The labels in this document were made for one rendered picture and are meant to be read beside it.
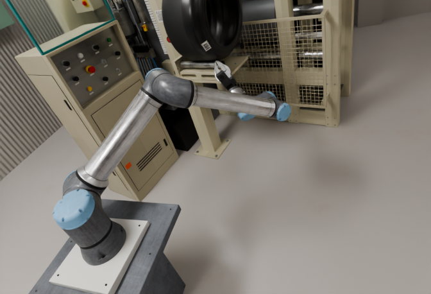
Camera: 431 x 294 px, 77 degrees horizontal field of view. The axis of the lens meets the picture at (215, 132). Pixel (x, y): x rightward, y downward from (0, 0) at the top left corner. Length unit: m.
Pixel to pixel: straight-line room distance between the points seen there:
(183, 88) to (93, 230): 0.64
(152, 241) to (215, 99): 0.66
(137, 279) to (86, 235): 0.26
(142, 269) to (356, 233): 1.21
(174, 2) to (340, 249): 1.66
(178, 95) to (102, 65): 1.04
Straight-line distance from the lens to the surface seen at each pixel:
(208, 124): 2.31
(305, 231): 1.84
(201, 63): 1.83
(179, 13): 1.63
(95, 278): 1.28
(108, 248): 1.26
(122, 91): 2.05
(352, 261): 1.77
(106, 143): 1.24
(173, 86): 1.07
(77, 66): 1.93
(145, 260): 1.24
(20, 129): 3.99
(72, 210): 1.17
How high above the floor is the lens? 1.56
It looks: 35 degrees down
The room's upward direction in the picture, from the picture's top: 18 degrees counter-clockwise
